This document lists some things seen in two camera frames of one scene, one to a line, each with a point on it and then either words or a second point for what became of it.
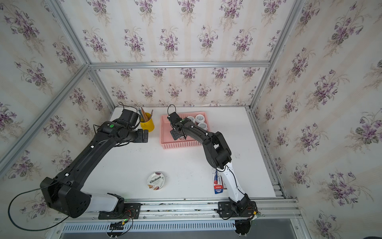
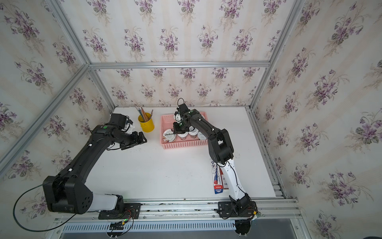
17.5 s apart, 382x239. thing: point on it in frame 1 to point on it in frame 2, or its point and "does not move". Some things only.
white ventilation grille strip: [153, 226] does not move
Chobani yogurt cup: [155, 180] to [168, 136]
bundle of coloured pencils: [145, 117] does not move
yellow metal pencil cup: [146, 122] does not move
